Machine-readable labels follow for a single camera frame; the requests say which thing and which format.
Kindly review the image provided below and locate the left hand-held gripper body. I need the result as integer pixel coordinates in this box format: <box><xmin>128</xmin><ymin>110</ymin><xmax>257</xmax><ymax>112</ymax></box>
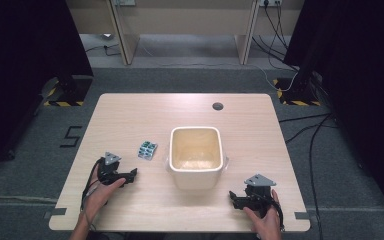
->
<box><xmin>96</xmin><ymin>151</ymin><xmax>128</xmax><ymax>187</ymax></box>

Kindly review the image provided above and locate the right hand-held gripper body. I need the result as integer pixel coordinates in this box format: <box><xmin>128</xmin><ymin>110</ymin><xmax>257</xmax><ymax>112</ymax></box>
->
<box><xmin>243</xmin><ymin>173</ymin><xmax>278</xmax><ymax>218</ymax></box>

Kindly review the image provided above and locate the person's left hand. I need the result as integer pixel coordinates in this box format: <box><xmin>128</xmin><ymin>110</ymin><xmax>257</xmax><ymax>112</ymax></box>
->
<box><xmin>80</xmin><ymin>164</ymin><xmax>127</xmax><ymax>218</ymax></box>

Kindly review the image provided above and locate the person's right hand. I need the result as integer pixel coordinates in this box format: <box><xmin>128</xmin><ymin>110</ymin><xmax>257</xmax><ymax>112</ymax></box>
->
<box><xmin>242</xmin><ymin>188</ymin><xmax>283</xmax><ymax>240</ymax></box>

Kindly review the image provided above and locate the green pill blister pack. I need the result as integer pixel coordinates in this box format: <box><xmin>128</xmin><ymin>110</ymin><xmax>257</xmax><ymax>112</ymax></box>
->
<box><xmin>137</xmin><ymin>140</ymin><xmax>159</xmax><ymax>162</ymax></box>

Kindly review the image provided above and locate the white square plastic bin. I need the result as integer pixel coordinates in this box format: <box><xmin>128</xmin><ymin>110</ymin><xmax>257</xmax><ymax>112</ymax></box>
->
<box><xmin>164</xmin><ymin>125</ymin><xmax>230</xmax><ymax>191</ymax></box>

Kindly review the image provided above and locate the hazard-striped black stand base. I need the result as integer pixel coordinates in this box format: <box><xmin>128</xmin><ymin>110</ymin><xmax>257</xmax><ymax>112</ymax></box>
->
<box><xmin>272</xmin><ymin>71</ymin><xmax>324</xmax><ymax>107</ymax></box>
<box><xmin>42</xmin><ymin>74</ymin><xmax>95</xmax><ymax>108</ymax></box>

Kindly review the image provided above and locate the black curtain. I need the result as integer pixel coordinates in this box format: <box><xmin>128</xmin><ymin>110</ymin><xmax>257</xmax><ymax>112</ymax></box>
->
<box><xmin>0</xmin><ymin>0</ymin><xmax>94</xmax><ymax>179</ymax></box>
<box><xmin>282</xmin><ymin>0</ymin><xmax>384</xmax><ymax>228</ymax></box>

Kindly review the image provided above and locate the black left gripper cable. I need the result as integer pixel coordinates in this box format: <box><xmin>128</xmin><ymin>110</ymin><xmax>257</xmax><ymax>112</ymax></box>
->
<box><xmin>80</xmin><ymin>157</ymin><xmax>105</xmax><ymax>232</ymax></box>

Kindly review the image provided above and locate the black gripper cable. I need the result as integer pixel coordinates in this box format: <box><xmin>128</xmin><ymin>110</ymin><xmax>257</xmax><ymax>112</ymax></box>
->
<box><xmin>273</xmin><ymin>198</ymin><xmax>286</xmax><ymax>233</ymax></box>
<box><xmin>80</xmin><ymin>157</ymin><xmax>105</xmax><ymax>232</ymax></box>

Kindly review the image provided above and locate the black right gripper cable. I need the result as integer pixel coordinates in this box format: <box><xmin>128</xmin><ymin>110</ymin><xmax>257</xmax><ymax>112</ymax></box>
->
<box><xmin>273</xmin><ymin>198</ymin><xmax>286</xmax><ymax>233</ymax></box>

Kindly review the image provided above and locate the black cable with plug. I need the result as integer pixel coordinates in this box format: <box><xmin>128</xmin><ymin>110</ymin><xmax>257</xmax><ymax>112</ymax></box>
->
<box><xmin>85</xmin><ymin>42</ymin><xmax>122</xmax><ymax>58</ymax></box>

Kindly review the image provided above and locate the black floor cable bundle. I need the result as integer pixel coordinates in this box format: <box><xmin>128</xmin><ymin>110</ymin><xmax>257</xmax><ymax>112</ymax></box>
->
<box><xmin>251</xmin><ymin>3</ymin><xmax>300</xmax><ymax>73</ymax></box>

